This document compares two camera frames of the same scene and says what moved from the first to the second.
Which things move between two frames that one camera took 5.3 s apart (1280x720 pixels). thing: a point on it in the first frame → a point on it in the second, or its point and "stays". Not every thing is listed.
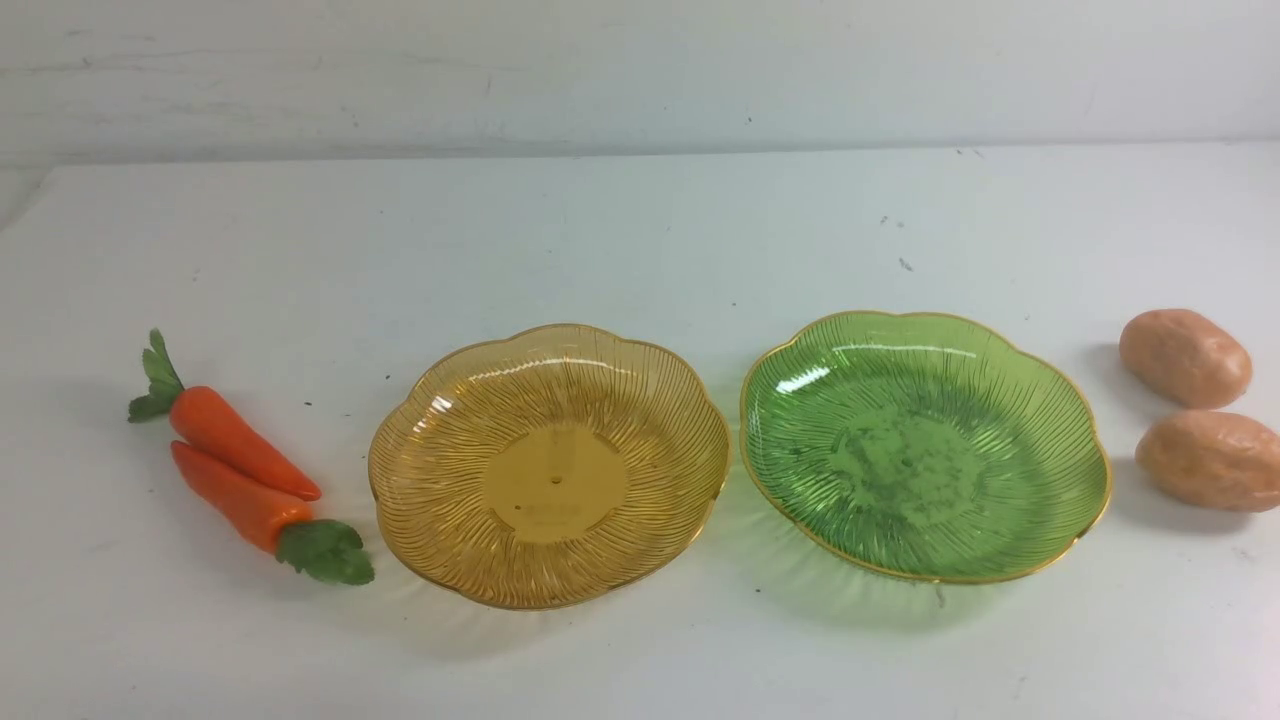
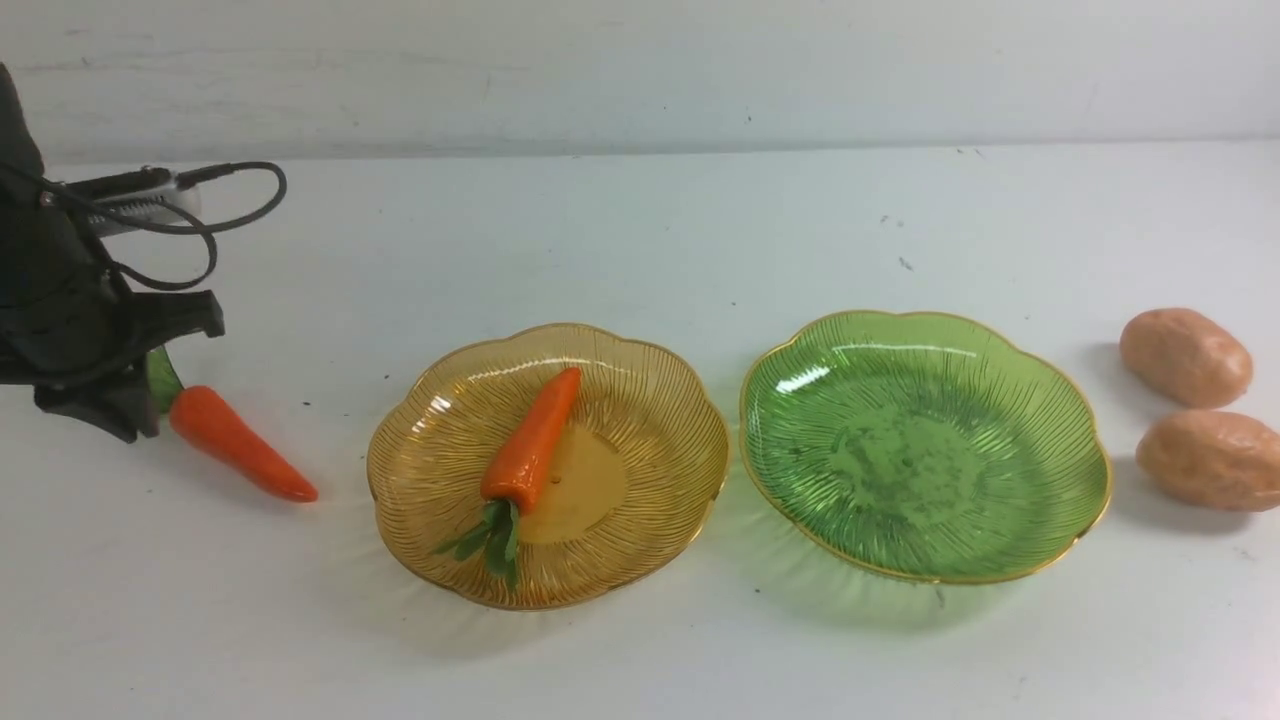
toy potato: x=1214 y=459 stays
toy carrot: x=331 y=549 → x=513 y=473
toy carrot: x=214 y=429 stays
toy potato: x=1186 y=358 stays
